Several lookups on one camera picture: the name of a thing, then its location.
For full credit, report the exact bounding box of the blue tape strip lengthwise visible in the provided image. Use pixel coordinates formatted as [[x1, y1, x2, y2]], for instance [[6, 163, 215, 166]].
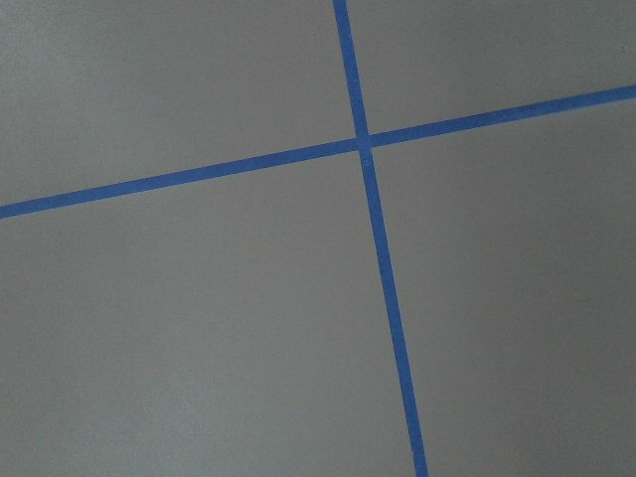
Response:
[[333, 0, 429, 477]]

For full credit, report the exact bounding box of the blue tape strip crosswise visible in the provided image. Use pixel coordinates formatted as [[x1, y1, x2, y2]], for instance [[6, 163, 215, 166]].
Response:
[[1, 84, 635, 219]]

